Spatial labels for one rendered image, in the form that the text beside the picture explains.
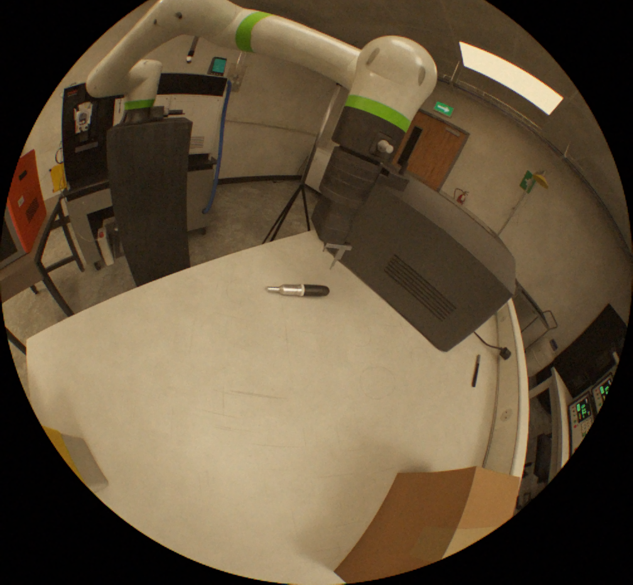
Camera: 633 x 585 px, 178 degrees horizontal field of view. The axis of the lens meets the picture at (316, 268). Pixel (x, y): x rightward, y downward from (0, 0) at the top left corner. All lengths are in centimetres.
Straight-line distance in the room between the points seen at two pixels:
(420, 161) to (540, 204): 207
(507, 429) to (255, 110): 352
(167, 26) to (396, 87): 43
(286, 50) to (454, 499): 74
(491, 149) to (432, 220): 314
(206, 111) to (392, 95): 154
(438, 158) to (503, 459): 345
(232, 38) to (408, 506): 89
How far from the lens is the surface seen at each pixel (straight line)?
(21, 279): 136
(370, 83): 28
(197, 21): 52
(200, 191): 181
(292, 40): 48
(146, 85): 87
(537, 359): 404
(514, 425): 65
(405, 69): 28
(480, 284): 49
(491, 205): 346
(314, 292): 44
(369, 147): 26
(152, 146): 83
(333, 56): 44
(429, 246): 47
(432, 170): 351
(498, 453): 63
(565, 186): 389
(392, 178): 31
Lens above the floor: 123
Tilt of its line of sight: 38 degrees down
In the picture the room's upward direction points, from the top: 24 degrees clockwise
